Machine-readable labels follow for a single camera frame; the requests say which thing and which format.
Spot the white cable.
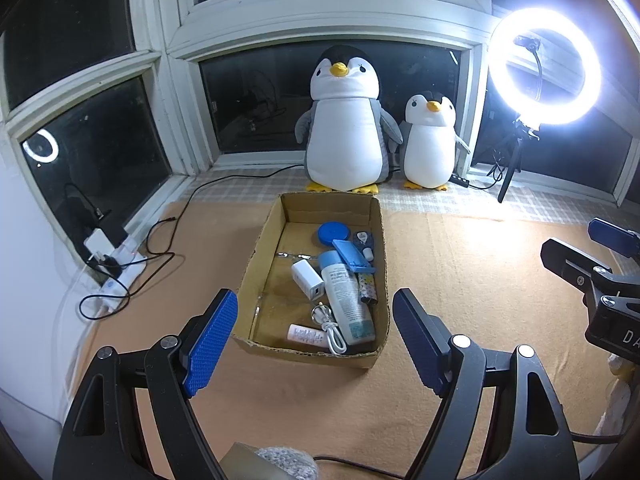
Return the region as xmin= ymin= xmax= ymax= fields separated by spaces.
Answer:
xmin=310 ymin=304 xmax=348 ymax=356

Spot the blue round lid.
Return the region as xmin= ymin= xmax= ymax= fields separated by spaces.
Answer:
xmin=318 ymin=222 xmax=352 ymax=249

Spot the blue capped white tube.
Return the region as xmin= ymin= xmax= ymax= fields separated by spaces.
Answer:
xmin=319 ymin=251 xmax=376 ymax=346

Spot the large penguin plush toy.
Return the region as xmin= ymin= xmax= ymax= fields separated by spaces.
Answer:
xmin=295 ymin=45 xmax=405 ymax=195

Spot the blue case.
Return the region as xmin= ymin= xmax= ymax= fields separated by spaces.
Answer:
xmin=331 ymin=238 xmax=377 ymax=276

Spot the white power strip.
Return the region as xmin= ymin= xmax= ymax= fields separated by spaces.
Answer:
xmin=97 ymin=240 xmax=148 ymax=301

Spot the cardboard box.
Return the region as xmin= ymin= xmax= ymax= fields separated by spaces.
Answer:
xmin=231 ymin=191 xmax=391 ymax=370

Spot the small blue white packet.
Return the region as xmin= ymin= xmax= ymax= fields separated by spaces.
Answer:
xmin=352 ymin=230 xmax=377 ymax=261

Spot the small pink white bottle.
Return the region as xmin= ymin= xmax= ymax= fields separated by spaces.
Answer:
xmin=286 ymin=324 xmax=328 ymax=347

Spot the yellow label marker pen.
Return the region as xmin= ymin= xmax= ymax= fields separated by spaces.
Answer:
xmin=357 ymin=272 xmax=379 ymax=306

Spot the grey knitted cloth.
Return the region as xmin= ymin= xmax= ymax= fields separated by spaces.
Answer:
xmin=220 ymin=442 xmax=321 ymax=480

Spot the long black cable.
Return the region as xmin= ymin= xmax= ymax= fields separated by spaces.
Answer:
xmin=147 ymin=162 xmax=313 ymax=256

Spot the white window frame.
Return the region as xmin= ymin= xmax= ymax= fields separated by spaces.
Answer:
xmin=0 ymin=0 xmax=640 ymax=211

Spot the black plug adapter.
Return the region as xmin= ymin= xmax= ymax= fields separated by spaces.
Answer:
xmin=97 ymin=255 xmax=125 ymax=277

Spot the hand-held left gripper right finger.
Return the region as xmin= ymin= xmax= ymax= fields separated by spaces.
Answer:
xmin=392 ymin=287 xmax=581 ymax=480

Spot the small penguin plush toy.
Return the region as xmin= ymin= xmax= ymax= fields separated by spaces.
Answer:
xmin=398 ymin=91 xmax=472 ymax=191

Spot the white ring light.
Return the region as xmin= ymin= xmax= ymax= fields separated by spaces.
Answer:
xmin=487 ymin=7 xmax=601 ymax=126

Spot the checked cloth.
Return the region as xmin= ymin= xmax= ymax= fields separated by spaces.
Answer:
xmin=172 ymin=165 xmax=640 ymax=241

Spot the white plug adapter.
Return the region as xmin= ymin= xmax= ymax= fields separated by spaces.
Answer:
xmin=84 ymin=230 xmax=113 ymax=256

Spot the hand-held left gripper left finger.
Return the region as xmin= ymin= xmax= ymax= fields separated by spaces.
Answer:
xmin=52 ymin=288 xmax=240 ymax=480

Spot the looped black cable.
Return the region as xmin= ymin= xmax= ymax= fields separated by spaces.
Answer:
xmin=77 ymin=247 xmax=176 ymax=321

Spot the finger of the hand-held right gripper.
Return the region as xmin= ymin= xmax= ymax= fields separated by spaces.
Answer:
xmin=540 ymin=238 xmax=615 ymax=307
xmin=588 ymin=218 xmax=640 ymax=258

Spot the black tripod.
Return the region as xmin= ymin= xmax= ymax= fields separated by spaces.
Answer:
xmin=495 ymin=120 xmax=541 ymax=204

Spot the white wall charger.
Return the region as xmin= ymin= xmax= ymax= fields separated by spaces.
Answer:
xmin=291 ymin=259 xmax=325 ymax=303

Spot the person's right hand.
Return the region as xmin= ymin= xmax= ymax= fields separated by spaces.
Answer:
xmin=602 ymin=352 xmax=640 ymax=441

